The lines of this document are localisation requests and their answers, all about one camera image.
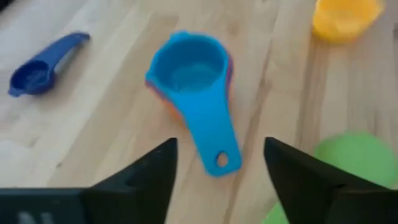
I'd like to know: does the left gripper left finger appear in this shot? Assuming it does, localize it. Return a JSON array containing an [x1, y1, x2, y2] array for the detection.
[[0, 137, 178, 224]]

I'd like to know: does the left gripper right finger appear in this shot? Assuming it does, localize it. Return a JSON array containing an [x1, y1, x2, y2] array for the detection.
[[263, 136, 398, 224]]

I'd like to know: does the green measuring cup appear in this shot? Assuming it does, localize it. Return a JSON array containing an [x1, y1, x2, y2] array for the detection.
[[260, 130, 398, 224]]

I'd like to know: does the light blue measuring cup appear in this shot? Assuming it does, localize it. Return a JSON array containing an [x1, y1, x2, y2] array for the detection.
[[144, 29, 243, 178]]

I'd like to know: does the red measuring cup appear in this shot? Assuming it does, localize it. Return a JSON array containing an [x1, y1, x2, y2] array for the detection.
[[144, 77, 170, 105]]

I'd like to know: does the small dark blue measuring cup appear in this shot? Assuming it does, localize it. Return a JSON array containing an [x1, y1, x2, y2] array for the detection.
[[7, 31, 91, 98]]

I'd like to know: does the yellow measuring cup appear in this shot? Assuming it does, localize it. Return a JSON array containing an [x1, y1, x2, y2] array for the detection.
[[312, 0, 386, 44]]

